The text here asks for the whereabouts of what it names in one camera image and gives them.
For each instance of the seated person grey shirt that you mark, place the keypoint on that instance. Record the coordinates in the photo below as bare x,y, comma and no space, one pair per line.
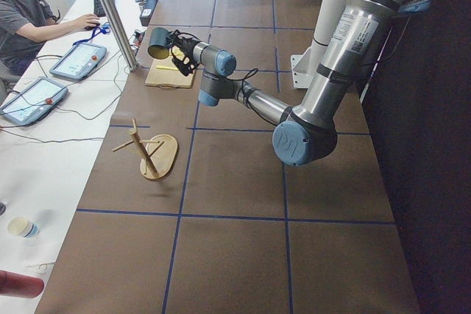
26,25

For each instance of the teach pendant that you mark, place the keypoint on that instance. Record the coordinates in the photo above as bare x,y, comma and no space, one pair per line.
34,102
79,62

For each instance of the bamboo cutting board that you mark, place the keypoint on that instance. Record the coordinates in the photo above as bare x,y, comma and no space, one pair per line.
167,79

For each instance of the wooden cup storage rack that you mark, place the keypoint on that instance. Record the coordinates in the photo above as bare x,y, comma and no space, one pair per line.
157,154

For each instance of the dark blue ceramic mug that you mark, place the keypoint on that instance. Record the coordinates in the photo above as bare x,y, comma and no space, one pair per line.
159,43

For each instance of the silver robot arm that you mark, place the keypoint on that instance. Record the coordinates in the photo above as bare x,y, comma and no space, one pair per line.
305,132

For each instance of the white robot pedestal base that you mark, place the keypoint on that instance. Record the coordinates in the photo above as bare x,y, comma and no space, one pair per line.
304,66

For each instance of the aluminium frame post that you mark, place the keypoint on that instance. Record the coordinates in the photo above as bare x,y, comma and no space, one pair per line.
120,34

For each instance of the black box with label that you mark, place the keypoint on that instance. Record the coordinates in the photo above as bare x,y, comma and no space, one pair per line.
147,9

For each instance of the teach pendant far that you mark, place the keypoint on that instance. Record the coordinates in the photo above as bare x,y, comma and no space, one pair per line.
79,62

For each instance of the paper cup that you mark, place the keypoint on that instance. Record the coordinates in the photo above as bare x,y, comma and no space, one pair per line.
22,227

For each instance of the teach pendant near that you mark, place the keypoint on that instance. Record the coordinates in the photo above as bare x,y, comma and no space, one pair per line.
34,102

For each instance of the blue lanyard badge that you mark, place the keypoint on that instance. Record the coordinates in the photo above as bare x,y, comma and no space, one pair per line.
97,30

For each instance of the red cylinder bottle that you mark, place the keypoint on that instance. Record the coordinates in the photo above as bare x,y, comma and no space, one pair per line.
19,285

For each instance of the yellow plastic knife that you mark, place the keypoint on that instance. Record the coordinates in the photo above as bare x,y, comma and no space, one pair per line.
167,68

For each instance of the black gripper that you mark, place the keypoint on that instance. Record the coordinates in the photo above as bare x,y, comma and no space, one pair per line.
185,48

